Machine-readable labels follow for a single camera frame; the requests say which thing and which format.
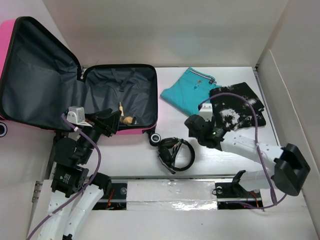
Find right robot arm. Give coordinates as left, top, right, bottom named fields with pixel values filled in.
left=184, top=115, right=311, bottom=197

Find wooden brush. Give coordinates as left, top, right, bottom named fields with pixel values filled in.
left=119, top=102, right=137, bottom=125

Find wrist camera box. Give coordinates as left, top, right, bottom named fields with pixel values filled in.
left=198, top=103, right=213, bottom=122
left=66, top=106, right=92, bottom=127

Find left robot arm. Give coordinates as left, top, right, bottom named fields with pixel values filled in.
left=27, top=106, right=122, bottom=240

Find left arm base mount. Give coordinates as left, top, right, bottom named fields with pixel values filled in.
left=93, top=182, right=128, bottom=211

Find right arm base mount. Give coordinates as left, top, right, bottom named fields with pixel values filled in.
left=211, top=182, right=263, bottom=210

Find black white tie-dye shirt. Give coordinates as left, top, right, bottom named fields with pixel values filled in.
left=196, top=82, right=266, bottom=131

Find turquoise shorts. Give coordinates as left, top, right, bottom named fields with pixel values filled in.
left=160, top=67, right=220, bottom=116

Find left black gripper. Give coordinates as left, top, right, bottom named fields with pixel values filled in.
left=79, top=107, right=122, bottom=162

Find black headphones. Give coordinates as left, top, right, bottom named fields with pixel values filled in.
left=157, top=137, right=196, bottom=175

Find pink hard-shell suitcase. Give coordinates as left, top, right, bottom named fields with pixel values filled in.
left=0, top=16, right=158, bottom=135

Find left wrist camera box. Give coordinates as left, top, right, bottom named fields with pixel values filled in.
left=66, top=106, right=92, bottom=127

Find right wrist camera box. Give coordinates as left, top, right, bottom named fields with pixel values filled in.
left=198, top=103, right=213, bottom=122

